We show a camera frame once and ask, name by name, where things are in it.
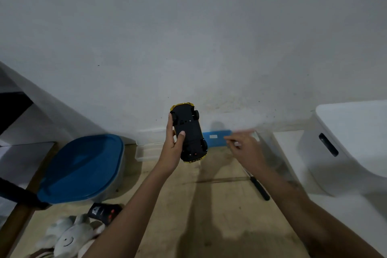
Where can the person's left hand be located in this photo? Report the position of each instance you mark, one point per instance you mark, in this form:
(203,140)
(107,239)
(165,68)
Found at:
(168,153)

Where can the person's right hand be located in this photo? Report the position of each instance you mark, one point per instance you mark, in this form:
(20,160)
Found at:
(246,153)

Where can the person's left thumb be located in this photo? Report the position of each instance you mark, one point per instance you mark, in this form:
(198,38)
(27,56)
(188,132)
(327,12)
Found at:
(181,139)

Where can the person's right fingers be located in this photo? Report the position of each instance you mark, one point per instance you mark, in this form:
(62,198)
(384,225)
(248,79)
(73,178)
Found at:
(238,137)

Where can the yellow toy car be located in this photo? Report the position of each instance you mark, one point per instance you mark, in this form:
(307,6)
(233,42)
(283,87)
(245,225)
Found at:
(190,133)

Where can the person's left forearm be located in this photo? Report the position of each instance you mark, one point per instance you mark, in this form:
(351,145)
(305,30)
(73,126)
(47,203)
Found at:
(130,215)

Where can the person's right forearm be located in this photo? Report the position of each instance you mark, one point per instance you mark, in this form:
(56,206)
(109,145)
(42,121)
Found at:
(305,215)

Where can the blue flat case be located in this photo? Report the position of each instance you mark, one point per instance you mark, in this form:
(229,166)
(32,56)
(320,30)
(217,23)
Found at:
(215,138)

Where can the clear plastic box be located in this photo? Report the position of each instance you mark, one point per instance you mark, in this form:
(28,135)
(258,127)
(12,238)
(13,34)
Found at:
(149,147)

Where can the grey bin with blue lid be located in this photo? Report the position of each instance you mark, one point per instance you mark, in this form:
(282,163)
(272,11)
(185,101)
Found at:
(84,168)

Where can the black remote controller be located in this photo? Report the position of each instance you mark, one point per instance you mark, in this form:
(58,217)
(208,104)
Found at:
(104,213)

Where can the white storage bin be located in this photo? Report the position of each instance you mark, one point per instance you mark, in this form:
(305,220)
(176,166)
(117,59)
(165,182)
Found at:
(347,149)

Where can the white plush toy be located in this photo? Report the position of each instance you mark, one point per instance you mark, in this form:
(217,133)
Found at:
(68,238)

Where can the dark blue bar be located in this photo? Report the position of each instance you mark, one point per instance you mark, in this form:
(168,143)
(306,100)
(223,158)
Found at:
(21,194)

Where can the wooden frame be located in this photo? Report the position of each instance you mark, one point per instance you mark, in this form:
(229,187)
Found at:
(21,206)

